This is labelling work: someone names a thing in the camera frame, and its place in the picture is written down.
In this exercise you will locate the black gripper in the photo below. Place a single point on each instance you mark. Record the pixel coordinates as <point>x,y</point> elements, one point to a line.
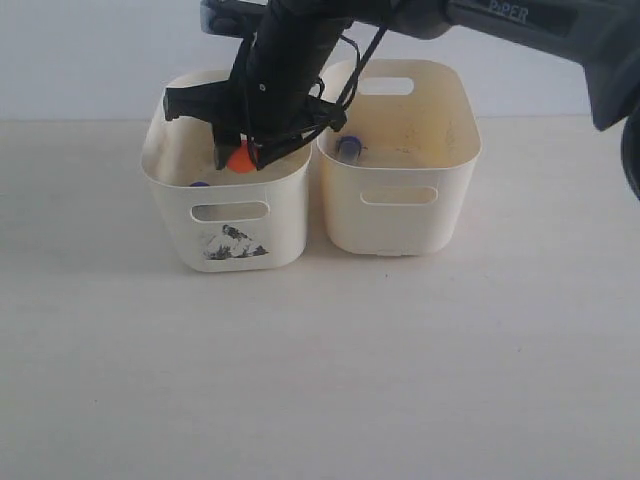
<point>266,95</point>

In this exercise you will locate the orange-capped clear tube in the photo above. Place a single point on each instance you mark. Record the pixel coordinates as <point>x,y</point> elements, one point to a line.
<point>240,161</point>

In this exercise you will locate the cream bin with mountain print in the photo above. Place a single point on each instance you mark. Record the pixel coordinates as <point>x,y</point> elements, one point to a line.
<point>241,222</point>

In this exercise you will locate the plain cream plastic bin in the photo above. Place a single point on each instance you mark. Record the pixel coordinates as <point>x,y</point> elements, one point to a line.
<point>405,195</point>

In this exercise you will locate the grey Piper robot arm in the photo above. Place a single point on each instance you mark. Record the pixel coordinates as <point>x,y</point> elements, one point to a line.
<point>601,36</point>

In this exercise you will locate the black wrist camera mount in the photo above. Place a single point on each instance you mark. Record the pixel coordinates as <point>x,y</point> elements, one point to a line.
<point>232,18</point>

